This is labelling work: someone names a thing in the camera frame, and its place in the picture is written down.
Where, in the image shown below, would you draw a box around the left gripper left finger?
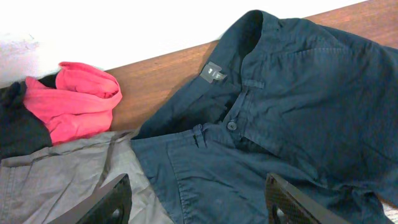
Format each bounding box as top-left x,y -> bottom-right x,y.
49,174 -> 132,224

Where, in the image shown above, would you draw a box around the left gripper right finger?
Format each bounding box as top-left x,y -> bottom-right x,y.
264,173 -> 349,224

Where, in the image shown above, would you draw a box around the navy blue shorts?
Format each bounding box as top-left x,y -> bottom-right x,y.
131,11 -> 397,223

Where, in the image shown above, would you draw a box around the grey folded shorts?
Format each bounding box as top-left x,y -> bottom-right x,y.
1,131 -> 172,224

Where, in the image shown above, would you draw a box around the red garment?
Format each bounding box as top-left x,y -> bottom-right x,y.
24,62 -> 123,145

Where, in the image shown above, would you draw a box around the black garment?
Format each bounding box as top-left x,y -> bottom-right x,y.
1,82 -> 52,159

